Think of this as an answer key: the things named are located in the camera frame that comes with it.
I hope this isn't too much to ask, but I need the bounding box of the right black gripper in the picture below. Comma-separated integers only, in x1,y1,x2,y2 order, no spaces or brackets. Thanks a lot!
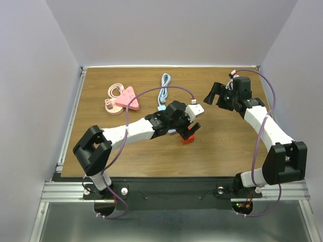
203,82,238,111

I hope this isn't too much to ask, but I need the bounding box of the red cube socket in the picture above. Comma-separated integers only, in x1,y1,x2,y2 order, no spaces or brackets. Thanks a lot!
181,135,195,145

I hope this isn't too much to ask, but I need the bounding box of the blue power strip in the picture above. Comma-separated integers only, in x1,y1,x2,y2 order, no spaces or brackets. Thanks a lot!
157,105,176,135

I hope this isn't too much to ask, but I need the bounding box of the pink triangular power strip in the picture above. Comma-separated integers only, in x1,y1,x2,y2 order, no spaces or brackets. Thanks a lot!
115,86,139,110

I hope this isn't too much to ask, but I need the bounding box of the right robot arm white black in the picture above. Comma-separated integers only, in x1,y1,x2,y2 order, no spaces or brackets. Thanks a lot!
204,75,307,197

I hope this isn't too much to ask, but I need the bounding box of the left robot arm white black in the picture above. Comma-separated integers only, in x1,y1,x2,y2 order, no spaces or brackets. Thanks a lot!
73,101,204,199

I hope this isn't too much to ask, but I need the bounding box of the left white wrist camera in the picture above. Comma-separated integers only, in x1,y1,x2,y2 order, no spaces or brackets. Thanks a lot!
185,99,204,123

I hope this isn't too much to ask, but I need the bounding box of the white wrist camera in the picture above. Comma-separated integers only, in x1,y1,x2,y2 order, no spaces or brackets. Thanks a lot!
226,70,239,91
185,99,204,123

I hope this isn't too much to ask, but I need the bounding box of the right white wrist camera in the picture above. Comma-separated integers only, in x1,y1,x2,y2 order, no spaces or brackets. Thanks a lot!
226,70,239,91

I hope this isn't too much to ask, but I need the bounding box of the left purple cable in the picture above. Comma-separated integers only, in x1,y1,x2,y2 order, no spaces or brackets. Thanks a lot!
103,86,196,220

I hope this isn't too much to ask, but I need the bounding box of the purple cable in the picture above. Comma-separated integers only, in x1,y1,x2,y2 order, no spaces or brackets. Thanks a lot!
103,86,196,220
234,69,282,217

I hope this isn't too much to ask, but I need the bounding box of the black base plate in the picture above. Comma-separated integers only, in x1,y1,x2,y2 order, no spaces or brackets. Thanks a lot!
83,176,262,211

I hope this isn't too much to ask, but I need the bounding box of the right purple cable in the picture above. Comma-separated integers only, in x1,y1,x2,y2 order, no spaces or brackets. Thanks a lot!
234,69,282,217

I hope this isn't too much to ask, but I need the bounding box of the aluminium rail frame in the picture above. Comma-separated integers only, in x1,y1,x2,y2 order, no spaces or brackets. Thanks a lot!
31,68,311,241

